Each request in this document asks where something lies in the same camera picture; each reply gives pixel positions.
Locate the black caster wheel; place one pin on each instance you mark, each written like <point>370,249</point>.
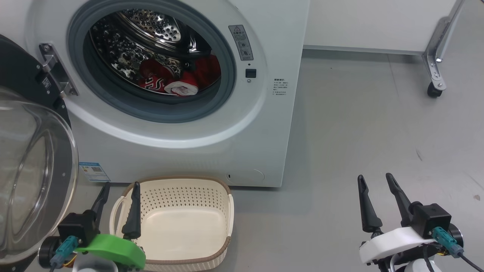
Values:
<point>434,90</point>

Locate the red and white garment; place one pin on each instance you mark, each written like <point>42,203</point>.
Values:
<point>200,73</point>

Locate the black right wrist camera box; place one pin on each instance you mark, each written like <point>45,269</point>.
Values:
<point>431,219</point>

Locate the grey warning sticker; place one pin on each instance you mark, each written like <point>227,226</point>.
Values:
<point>241,42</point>

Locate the white front-loading washing machine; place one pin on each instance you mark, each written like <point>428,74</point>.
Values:
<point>170,158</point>

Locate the round glass washing machine door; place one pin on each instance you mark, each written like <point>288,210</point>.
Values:
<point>34,170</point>

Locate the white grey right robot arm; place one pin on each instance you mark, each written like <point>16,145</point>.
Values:
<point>414,267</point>

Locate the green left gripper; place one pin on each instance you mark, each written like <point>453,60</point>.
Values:
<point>113,247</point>

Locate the grey rubber door gasket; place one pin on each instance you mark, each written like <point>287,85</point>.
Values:
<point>151,109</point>

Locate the silver metal stand leg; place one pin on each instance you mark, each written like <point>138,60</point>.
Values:
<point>435,53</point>

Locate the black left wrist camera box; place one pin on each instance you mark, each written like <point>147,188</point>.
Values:
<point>75,226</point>

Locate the black door latch socket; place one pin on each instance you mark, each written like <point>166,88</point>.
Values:
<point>250,73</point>

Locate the blue energy label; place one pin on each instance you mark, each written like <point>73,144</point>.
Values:
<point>94,172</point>

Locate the perforated steel drum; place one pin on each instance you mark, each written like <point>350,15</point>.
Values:
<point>151,26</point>

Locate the cream perforated laundry basket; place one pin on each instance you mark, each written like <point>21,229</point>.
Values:
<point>177,226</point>

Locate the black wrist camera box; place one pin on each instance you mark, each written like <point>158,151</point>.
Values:
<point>431,219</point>
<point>75,226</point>

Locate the silver door hinge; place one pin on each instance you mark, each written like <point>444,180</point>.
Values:
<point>56,70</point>

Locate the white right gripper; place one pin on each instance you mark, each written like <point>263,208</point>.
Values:
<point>393,243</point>

